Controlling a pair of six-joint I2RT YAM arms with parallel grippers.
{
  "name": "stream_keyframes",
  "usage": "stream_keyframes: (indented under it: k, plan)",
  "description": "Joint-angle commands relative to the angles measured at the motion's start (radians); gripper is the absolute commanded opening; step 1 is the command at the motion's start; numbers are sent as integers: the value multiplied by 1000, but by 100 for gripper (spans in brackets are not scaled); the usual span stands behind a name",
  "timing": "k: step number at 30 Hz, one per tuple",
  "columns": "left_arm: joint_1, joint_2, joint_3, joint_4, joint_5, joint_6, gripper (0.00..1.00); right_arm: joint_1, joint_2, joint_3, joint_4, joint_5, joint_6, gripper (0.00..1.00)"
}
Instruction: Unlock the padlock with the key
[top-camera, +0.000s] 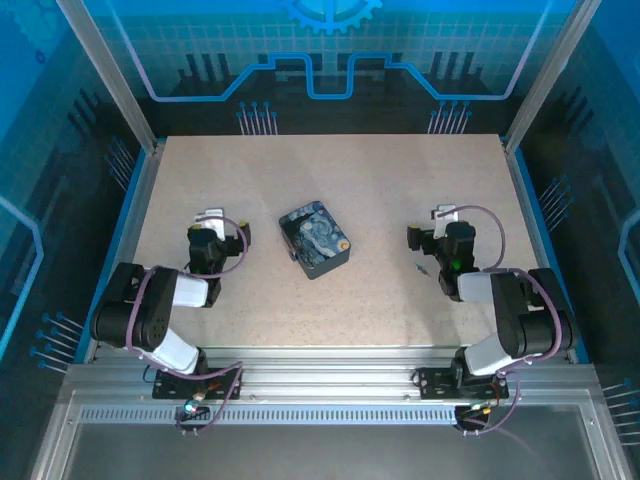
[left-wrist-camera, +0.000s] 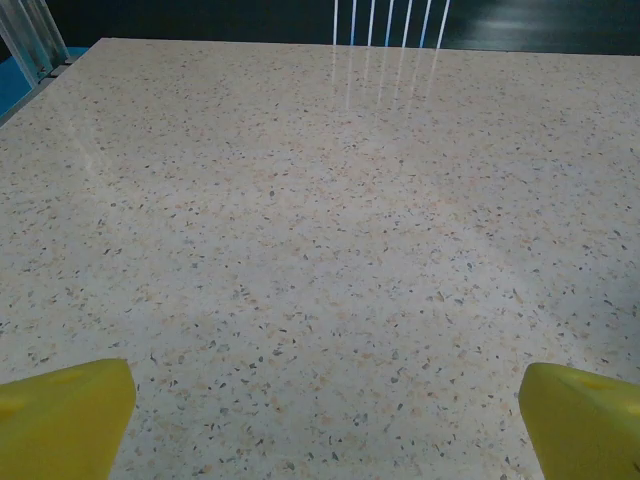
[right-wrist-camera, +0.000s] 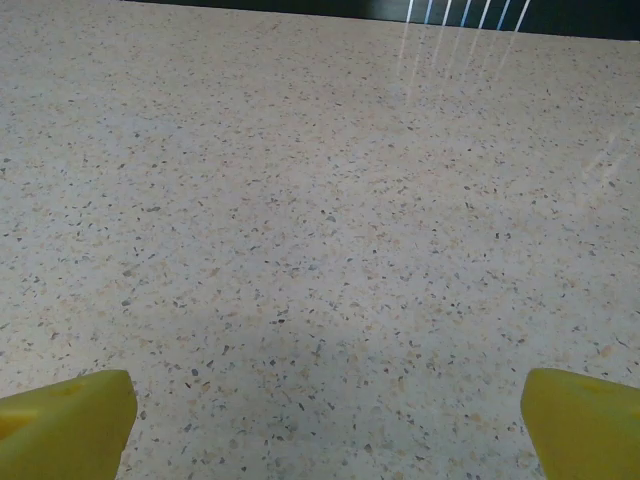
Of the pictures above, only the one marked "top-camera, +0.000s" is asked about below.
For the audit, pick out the small key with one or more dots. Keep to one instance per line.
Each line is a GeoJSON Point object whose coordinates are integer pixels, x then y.
{"type": "Point", "coordinates": [423, 270]}

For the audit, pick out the small padlock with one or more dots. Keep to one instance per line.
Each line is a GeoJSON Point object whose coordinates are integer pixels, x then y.
{"type": "Point", "coordinates": [292, 255]}

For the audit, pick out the starry night printed tin box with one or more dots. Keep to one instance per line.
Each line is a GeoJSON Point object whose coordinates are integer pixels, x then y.
{"type": "Point", "coordinates": [317, 240]}

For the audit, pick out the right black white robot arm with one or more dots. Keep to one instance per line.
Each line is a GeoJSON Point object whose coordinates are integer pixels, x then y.
{"type": "Point", "coordinates": [540, 325]}

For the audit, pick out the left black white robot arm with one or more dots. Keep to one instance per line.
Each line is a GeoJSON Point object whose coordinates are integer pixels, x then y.
{"type": "Point", "coordinates": [125, 310]}

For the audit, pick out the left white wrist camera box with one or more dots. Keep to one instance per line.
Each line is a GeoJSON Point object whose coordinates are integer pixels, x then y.
{"type": "Point", "coordinates": [210, 218]}

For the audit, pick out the aluminium table side rail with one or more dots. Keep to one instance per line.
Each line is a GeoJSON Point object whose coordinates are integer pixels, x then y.
{"type": "Point", "coordinates": [125, 235]}
{"type": "Point", "coordinates": [537, 235]}

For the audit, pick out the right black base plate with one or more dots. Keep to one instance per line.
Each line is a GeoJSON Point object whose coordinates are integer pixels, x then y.
{"type": "Point", "coordinates": [435, 382]}

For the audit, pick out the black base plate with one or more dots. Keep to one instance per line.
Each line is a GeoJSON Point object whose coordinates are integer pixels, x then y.
{"type": "Point", "coordinates": [435, 382]}
{"type": "Point", "coordinates": [167, 387]}

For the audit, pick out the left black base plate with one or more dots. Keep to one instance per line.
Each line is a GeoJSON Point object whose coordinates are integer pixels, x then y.
{"type": "Point", "coordinates": [167, 387]}

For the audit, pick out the aluminium mounting rail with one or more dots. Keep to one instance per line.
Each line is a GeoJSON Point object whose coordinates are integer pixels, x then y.
{"type": "Point", "coordinates": [325, 370]}

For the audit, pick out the aluminium frame post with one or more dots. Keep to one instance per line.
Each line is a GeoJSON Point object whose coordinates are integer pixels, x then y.
{"type": "Point", "coordinates": [115, 85]}
{"type": "Point", "coordinates": [545, 85]}

